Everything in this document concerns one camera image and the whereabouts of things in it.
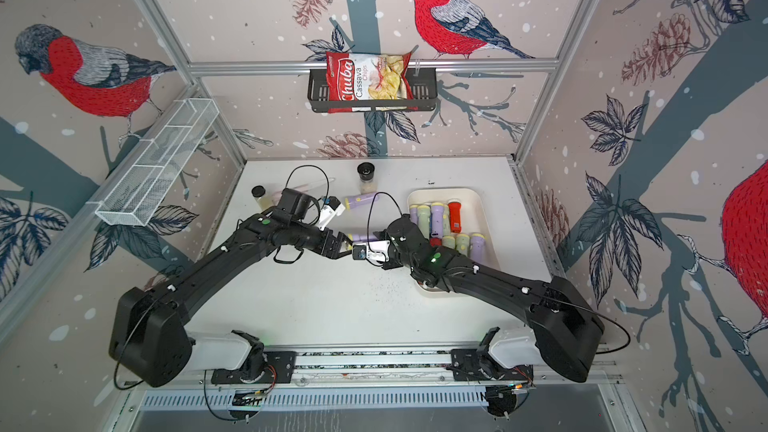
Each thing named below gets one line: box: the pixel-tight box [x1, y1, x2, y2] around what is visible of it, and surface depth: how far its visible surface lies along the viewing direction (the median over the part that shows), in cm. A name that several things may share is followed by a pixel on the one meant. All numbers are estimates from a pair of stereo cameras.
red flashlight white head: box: [447, 199, 462, 233], surface depth 103 cm
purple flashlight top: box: [352, 233, 379, 242], surface depth 77 cm
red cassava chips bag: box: [326, 51, 418, 114], surface depth 89 cm
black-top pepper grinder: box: [357, 162, 378, 194], surface depth 105 cm
